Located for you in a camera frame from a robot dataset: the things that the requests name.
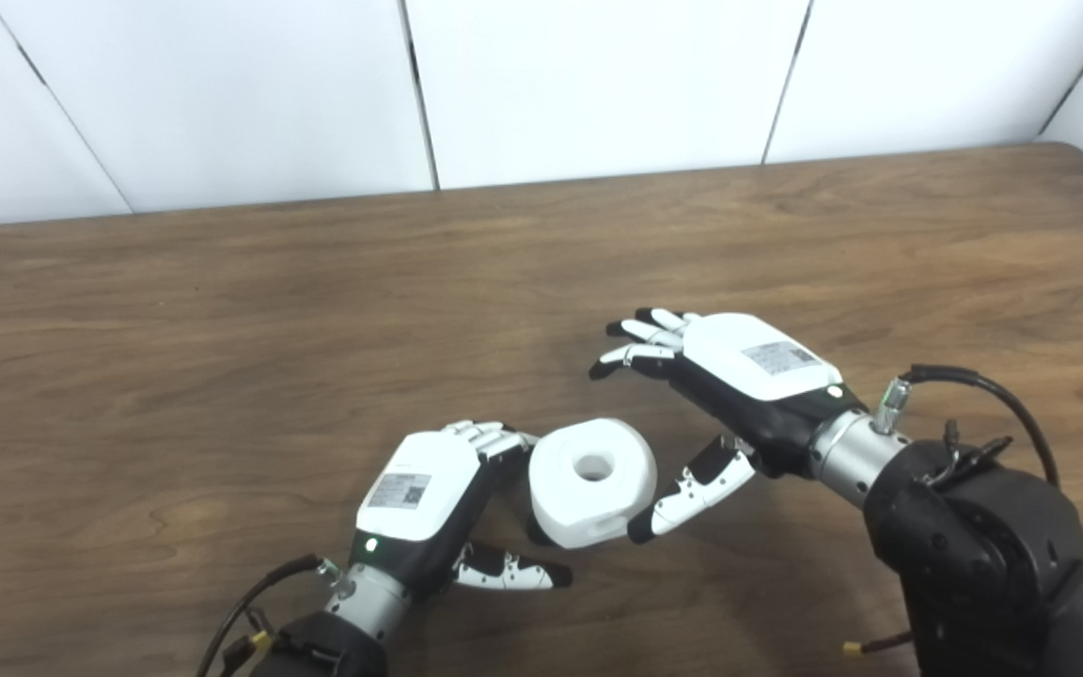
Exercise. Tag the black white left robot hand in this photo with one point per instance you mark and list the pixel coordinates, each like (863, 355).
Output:
(419, 489)

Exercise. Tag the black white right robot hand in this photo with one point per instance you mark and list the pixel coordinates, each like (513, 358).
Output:
(748, 367)

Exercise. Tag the round white plastic piece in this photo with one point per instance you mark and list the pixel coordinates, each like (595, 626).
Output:
(588, 498)

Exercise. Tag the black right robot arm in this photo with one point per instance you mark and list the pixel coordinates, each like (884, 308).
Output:
(983, 555)

